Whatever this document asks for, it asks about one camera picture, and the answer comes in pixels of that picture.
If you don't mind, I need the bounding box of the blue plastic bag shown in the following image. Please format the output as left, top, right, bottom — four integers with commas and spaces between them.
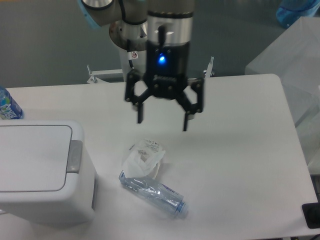
275, 0, 320, 29

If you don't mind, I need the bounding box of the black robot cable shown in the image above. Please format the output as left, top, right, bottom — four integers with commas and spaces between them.
125, 38, 136, 70

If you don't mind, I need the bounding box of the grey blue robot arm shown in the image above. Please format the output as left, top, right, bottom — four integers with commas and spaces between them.
78, 0, 205, 123

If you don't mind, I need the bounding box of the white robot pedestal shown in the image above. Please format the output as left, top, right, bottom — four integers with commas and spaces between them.
118, 48, 147, 82

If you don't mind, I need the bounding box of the crushed clear plastic bottle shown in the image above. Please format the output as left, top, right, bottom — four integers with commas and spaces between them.
118, 171, 189, 219

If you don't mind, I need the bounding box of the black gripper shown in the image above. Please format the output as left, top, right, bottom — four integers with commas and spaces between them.
124, 39, 206, 132

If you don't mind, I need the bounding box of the black device at edge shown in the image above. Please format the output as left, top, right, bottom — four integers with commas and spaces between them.
302, 202, 320, 229

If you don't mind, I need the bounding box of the blue labelled water bottle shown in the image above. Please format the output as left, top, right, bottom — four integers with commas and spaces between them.
0, 86, 24, 120

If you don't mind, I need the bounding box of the crumpled white plastic bag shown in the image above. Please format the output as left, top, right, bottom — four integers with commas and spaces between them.
121, 138, 166, 179

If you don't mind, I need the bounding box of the white trash can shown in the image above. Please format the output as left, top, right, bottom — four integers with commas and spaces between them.
0, 119, 98, 224

